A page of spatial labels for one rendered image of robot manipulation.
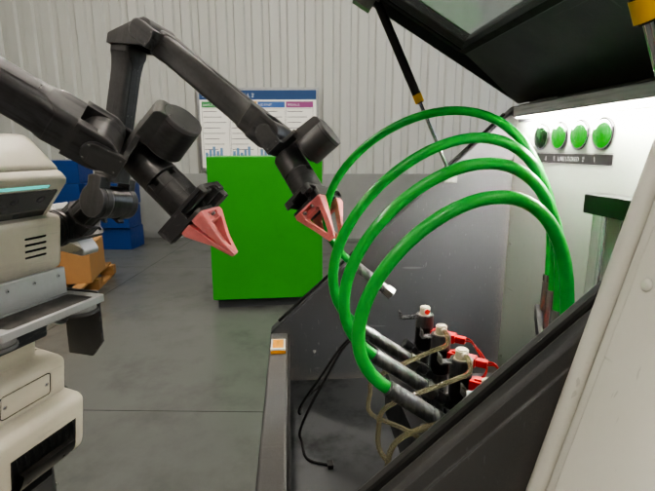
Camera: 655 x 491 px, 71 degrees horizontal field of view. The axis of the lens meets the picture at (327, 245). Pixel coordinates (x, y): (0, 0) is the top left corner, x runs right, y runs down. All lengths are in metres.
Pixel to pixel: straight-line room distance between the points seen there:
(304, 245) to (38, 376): 3.03
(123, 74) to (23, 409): 0.76
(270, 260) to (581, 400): 3.69
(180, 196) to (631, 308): 0.55
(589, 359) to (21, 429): 1.05
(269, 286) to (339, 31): 4.38
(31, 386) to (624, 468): 1.09
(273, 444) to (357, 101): 6.65
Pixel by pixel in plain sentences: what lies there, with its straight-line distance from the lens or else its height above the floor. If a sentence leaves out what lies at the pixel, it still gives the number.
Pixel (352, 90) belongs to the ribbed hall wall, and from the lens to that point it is 7.20.
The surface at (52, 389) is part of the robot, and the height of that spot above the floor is 0.82.
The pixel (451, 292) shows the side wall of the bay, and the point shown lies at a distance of 1.11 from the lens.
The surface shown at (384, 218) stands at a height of 1.28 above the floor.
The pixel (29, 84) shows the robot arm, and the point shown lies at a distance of 0.71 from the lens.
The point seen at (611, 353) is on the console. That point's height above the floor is 1.21.
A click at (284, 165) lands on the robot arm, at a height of 1.33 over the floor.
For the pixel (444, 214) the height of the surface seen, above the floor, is 1.29.
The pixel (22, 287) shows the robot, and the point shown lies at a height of 1.08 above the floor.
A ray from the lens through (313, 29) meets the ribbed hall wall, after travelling 7.31.
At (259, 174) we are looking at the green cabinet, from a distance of 3.91.
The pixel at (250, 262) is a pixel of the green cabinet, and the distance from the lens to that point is 4.02.
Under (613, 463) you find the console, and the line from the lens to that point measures 0.39.
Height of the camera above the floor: 1.36
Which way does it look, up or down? 12 degrees down
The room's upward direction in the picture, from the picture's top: straight up
